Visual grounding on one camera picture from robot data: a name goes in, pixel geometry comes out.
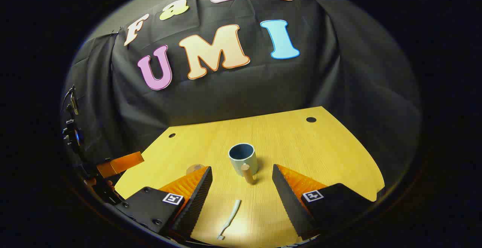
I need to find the round wooden coaster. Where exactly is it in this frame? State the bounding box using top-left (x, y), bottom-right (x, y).
top-left (186, 164), bottom-right (206, 176)

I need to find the wooden desktop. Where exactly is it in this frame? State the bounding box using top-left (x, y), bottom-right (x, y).
top-left (114, 106), bottom-right (385, 248)

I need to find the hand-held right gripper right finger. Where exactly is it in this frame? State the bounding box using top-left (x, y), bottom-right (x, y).
top-left (272, 164), bottom-right (377, 241)

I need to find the light blue cup wooden handle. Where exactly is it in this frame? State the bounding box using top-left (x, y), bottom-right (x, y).
top-left (228, 143), bottom-right (259, 185)

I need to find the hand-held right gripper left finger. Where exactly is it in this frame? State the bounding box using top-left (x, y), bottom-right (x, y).
top-left (116, 166), bottom-right (213, 241)

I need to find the pale green toothbrush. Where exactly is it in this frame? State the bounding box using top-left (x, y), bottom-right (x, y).
top-left (217, 199), bottom-right (242, 240)

